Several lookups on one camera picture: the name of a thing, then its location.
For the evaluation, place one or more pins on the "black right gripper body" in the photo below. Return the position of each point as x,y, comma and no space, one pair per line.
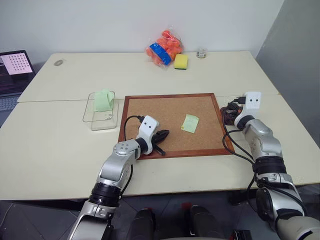
234,108

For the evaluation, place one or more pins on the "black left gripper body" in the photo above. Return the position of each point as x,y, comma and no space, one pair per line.
156,140

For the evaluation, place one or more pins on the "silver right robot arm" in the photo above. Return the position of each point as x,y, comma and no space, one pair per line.
265,150

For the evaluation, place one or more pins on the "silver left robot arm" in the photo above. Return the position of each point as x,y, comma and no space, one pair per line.
117,165

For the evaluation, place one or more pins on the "green sticky note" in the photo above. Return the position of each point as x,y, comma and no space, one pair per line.
190,123

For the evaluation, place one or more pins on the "clear plastic box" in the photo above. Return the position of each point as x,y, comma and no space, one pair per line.
100,120

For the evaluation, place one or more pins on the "black box with red edge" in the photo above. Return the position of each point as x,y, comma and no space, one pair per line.
242,235

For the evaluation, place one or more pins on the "wood framed cork board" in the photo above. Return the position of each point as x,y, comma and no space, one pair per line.
172,110

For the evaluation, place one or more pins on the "small glass jar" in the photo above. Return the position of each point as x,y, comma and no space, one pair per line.
201,53

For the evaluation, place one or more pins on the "folded green paper notes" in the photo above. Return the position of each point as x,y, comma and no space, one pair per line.
102,101

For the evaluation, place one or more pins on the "yellow green sponge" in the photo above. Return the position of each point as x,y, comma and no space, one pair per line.
181,62

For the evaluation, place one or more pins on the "dark rounded shape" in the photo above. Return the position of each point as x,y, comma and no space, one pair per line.
146,223
203,222

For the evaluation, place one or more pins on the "bag of orange balls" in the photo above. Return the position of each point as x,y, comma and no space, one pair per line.
163,48

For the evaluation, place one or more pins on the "grey oval table grommet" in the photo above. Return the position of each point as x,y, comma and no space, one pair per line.
58,62

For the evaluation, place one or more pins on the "open laptop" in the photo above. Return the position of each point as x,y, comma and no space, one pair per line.
13,72

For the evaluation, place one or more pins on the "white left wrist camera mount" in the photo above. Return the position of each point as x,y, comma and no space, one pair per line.
148,126

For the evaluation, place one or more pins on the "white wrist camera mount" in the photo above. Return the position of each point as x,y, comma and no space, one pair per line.
148,126
252,102

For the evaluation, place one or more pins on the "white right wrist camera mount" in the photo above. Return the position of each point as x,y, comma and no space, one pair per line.
252,102

